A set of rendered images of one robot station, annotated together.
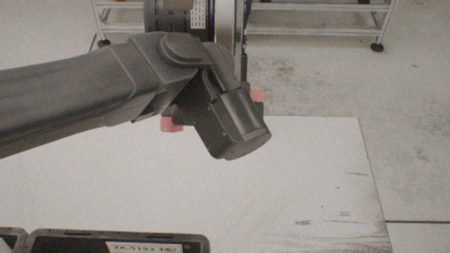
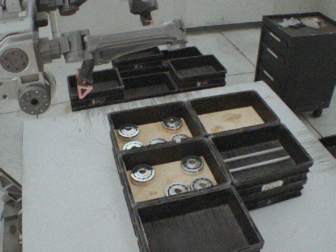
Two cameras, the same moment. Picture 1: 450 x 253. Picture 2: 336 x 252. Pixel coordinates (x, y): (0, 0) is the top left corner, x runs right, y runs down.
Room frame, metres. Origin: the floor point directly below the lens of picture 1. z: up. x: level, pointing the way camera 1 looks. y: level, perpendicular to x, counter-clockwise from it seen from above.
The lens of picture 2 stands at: (0.47, 1.47, 1.97)
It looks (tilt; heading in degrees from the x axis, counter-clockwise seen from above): 38 degrees down; 252
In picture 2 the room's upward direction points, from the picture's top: straight up
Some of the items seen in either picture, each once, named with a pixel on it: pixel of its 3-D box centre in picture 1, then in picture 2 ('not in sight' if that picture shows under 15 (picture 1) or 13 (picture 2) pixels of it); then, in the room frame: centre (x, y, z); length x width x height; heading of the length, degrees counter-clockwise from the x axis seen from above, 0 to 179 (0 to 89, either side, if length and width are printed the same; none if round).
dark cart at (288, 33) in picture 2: not in sight; (296, 69); (-1.48, -0.79, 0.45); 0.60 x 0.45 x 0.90; 179
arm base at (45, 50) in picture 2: not in sight; (48, 50); (0.52, 0.32, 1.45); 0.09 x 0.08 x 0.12; 89
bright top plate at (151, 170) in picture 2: not in sight; (142, 172); (0.23, 0.39, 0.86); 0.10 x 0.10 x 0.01
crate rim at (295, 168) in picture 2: not in sight; (260, 151); (-0.28, 0.49, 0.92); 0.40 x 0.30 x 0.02; 178
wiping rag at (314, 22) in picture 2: not in sight; (314, 21); (-1.60, -0.83, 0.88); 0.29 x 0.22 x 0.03; 179
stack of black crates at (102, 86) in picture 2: not in sight; (97, 105); (0.27, -0.87, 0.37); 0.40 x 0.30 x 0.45; 179
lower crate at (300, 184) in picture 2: not in sight; (254, 176); (-0.28, 0.49, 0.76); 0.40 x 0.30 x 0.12; 178
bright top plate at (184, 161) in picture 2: not in sight; (192, 163); (0.01, 0.40, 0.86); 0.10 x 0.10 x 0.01
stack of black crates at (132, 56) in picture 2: not in sight; (136, 73); (-0.14, -1.26, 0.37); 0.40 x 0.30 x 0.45; 179
